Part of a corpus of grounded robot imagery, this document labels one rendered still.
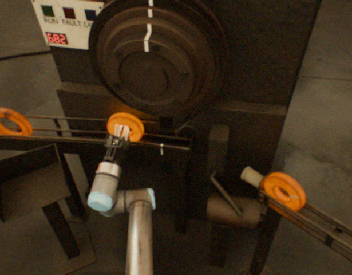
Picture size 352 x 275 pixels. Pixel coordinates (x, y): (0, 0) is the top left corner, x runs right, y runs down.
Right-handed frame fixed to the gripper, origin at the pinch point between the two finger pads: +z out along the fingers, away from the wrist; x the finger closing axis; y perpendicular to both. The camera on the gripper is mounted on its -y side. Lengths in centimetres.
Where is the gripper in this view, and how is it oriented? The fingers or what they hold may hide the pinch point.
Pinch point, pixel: (125, 125)
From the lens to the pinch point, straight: 147.6
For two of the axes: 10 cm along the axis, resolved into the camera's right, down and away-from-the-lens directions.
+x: -9.8, -1.2, 1.6
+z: 1.8, -8.7, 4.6
